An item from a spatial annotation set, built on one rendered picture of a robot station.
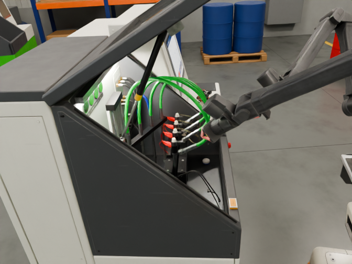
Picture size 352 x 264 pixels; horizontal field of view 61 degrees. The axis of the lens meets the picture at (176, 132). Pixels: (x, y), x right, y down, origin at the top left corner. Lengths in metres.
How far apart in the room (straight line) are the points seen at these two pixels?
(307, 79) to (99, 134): 0.61
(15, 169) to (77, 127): 0.29
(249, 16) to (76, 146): 5.30
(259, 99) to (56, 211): 0.80
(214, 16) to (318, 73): 5.10
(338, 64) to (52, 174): 0.91
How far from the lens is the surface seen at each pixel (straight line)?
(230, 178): 1.37
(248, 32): 6.09
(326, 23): 1.45
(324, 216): 2.71
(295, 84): 0.90
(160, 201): 1.06
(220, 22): 5.93
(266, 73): 1.18
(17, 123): 1.03
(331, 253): 2.09
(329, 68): 0.88
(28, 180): 1.15
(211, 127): 1.05
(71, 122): 0.95
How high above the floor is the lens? 1.80
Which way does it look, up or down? 30 degrees down
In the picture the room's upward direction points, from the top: 3 degrees counter-clockwise
